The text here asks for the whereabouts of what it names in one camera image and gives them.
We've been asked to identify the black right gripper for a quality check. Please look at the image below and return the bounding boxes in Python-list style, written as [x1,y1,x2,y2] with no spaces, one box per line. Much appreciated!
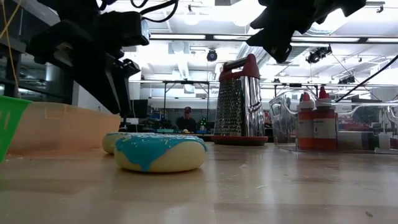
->
[246,0,367,63]

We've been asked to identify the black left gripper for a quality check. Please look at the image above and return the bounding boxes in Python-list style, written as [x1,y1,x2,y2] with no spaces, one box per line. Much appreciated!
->
[26,20,141,117]

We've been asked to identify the blue frosted toy donut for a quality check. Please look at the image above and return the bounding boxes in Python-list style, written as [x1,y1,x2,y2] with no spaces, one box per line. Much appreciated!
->
[113,133,208,174]
[101,131,156,155]

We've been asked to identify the orange food colouring bottle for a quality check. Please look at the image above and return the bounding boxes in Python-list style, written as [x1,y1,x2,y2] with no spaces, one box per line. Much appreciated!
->
[295,92,315,151]

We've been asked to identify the red food colouring bottle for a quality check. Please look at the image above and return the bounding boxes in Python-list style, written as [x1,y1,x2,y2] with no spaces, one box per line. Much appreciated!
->
[313,86,339,151]

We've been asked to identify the black monitor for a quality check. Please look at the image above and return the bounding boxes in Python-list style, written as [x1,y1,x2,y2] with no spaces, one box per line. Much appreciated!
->
[129,99,149,119]

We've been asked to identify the red metal box grater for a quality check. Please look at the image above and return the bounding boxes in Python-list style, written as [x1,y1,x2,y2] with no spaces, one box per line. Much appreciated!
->
[210,53,269,146]

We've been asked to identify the long ceiling light strip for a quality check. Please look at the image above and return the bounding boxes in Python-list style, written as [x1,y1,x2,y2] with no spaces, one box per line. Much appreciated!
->
[149,32,398,44]

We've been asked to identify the person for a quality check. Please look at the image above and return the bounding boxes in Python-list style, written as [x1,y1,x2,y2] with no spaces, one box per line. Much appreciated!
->
[175,106,197,133]

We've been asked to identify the clear plastic bin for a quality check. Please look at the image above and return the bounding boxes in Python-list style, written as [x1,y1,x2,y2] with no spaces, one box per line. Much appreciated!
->
[269,89,398,156]

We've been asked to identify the green plastic basket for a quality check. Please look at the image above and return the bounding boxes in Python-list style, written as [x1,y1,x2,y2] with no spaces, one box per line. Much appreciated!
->
[0,95,33,164]

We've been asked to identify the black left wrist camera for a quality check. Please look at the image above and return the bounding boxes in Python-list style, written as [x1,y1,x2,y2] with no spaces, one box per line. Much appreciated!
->
[99,11,150,47]

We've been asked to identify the black frame table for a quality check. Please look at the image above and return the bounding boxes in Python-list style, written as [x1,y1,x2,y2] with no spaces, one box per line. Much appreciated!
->
[129,80,218,131]
[261,81,398,98]

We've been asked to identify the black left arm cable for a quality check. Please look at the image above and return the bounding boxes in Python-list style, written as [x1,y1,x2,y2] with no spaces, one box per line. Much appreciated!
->
[96,0,180,23]

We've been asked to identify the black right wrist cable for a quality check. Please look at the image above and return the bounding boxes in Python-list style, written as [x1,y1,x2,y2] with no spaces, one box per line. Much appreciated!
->
[335,55,398,103]

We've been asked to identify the thin yellow hanging cable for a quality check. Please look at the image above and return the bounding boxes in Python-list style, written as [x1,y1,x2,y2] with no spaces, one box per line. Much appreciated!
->
[1,0,22,99]

